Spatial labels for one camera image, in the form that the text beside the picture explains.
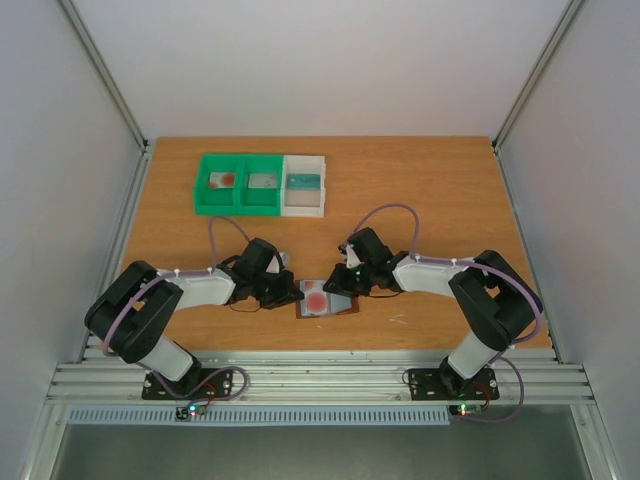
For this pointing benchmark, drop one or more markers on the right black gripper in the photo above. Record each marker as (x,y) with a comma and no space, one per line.
(345,281)

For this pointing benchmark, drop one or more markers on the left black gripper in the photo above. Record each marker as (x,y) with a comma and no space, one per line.
(288,288)

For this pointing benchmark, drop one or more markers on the brown leather card holder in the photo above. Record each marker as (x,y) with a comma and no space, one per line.
(339,305)

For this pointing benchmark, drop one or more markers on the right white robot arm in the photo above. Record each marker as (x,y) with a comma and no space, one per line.
(495,301)

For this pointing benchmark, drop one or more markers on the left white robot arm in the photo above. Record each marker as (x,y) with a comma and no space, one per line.
(131,316)

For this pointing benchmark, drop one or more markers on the teal card in bin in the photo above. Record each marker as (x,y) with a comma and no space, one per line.
(303,181)

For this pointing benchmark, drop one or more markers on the red dotted card in bin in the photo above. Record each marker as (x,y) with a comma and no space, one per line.
(221,180)

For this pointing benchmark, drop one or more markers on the green two-compartment bin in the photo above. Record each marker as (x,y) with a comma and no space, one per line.
(239,201)

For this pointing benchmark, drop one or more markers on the white translucent bin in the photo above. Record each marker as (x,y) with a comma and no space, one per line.
(303,192)

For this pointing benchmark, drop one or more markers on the left green circuit board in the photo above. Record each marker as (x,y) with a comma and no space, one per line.
(190,411)

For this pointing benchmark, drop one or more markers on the green circuit board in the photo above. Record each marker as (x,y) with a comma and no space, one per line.
(190,411)
(466,410)

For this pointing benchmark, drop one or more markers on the right green circuit board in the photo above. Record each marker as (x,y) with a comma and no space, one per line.
(466,410)

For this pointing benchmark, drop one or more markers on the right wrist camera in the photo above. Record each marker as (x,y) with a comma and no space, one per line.
(350,256)

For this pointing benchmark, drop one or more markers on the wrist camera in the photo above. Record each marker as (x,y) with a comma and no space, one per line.
(278,263)
(350,256)

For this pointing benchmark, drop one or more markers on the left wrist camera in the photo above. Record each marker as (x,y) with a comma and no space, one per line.
(278,263)

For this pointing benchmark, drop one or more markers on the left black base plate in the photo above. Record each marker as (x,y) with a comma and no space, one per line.
(196,385)

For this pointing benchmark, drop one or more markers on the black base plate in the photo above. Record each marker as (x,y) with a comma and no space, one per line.
(196,385)
(427,384)

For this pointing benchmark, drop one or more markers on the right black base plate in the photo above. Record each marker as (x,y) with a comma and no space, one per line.
(427,384)

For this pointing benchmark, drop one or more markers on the aluminium rail frame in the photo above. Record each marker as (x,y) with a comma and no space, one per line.
(327,377)

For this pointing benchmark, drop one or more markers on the grey slotted cable duct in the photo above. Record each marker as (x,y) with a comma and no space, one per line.
(261,416)

